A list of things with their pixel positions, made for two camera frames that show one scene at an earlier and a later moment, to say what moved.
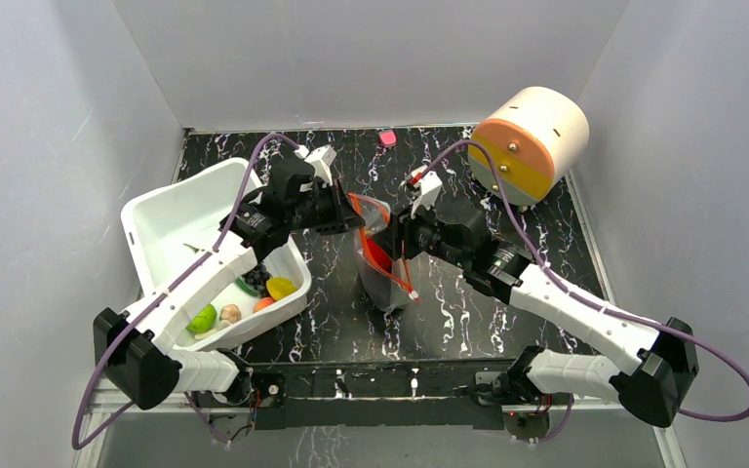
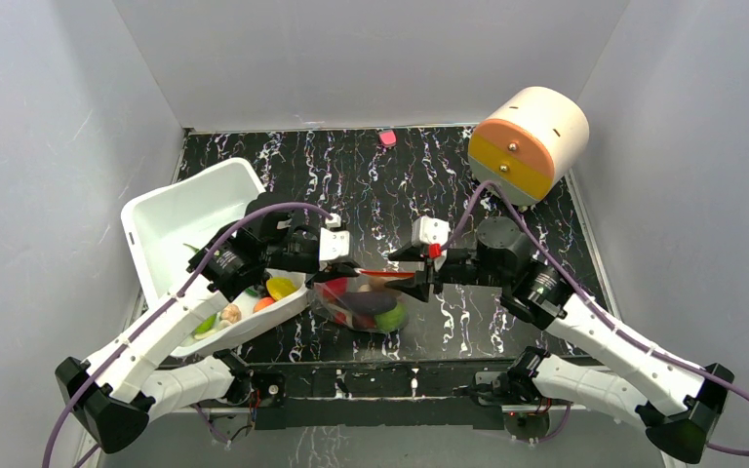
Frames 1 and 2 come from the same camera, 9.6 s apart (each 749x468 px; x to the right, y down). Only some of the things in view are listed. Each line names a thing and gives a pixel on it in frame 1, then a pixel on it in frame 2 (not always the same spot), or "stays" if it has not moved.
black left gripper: [344, 217] to [331, 272]
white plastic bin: [171, 222] stays
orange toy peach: [262, 302] stays
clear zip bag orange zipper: [391, 281] to [363, 302]
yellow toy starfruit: [279, 287] stays
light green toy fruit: [204, 320] stays
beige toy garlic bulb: [231, 313] stays
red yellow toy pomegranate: [380, 256] to [335, 288]
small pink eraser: [388, 137] stays
